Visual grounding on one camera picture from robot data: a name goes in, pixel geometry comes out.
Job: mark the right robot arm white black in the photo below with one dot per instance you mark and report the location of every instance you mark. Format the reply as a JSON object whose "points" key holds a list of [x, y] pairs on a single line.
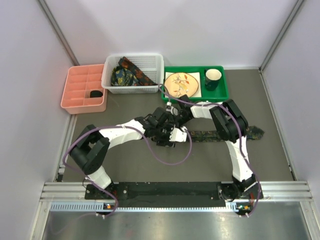
{"points": [[232, 127]]}

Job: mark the white slotted cable duct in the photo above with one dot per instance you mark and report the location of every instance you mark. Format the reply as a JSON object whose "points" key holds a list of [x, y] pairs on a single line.
{"points": [[104, 207]]}

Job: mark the white perforated plastic basket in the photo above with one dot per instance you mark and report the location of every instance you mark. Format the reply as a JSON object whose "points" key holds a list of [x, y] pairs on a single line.
{"points": [[151, 64]]}

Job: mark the pink divided organizer box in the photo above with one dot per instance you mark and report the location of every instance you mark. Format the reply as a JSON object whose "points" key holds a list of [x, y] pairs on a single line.
{"points": [[80, 81]]}

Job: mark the green floral tie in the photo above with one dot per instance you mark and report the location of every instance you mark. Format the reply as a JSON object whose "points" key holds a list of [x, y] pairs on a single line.
{"points": [[253, 133]]}

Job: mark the right aluminium corner post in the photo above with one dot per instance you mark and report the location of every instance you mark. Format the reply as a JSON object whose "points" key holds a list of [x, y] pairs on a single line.
{"points": [[298, 5]]}

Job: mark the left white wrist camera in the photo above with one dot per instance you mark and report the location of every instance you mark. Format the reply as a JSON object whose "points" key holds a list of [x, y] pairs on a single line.
{"points": [[178, 135]]}

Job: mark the blue yellow floral tie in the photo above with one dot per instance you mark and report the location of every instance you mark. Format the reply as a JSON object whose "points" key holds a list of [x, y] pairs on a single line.
{"points": [[122, 77]]}

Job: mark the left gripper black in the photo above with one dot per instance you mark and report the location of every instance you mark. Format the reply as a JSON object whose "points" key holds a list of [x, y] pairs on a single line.
{"points": [[166, 142]]}

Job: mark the green plastic tray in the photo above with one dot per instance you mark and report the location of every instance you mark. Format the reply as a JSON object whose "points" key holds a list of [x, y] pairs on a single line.
{"points": [[220, 94]]}

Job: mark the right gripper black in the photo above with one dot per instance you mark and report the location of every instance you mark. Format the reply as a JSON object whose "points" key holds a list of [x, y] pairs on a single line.
{"points": [[174, 120]]}

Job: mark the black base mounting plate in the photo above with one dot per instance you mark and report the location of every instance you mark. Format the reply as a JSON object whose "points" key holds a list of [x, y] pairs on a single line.
{"points": [[172, 194]]}

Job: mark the beige floral plate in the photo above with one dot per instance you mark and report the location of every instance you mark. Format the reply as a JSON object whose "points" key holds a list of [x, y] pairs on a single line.
{"points": [[182, 85]]}

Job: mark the white paper napkin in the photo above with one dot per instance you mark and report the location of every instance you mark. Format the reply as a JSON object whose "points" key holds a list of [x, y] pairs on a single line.
{"points": [[199, 85]]}

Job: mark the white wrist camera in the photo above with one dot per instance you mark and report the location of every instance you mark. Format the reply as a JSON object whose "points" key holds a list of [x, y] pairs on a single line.
{"points": [[171, 109], [178, 135]]}

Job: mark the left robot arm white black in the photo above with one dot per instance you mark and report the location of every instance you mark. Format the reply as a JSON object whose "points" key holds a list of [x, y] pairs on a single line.
{"points": [[91, 147]]}

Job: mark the dark orange leaf tie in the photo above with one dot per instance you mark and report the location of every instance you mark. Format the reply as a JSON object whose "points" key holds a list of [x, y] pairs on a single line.
{"points": [[141, 78]]}

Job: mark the aluminium frame rail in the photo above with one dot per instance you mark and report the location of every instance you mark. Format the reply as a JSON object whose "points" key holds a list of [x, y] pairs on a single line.
{"points": [[273, 191]]}

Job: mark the left aluminium corner post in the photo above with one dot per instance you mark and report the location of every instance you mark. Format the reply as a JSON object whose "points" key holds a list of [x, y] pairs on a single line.
{"points": [[58, 32]]}

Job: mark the dark green mug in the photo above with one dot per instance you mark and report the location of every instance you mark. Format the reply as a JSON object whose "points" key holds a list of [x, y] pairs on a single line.
{"points": [[212, 79]]}

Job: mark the aluminium corner post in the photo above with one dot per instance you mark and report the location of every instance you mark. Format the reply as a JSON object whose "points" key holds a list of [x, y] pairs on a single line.
{"points": [[298, 5], [58, 32]]}

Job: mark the rolled black tie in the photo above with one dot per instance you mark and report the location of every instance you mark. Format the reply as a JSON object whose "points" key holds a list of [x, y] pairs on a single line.
{"points": [[96, 94]]}

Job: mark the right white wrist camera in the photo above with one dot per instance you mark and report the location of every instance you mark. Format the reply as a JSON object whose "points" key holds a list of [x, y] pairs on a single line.
{"points": [[171, 109]]}

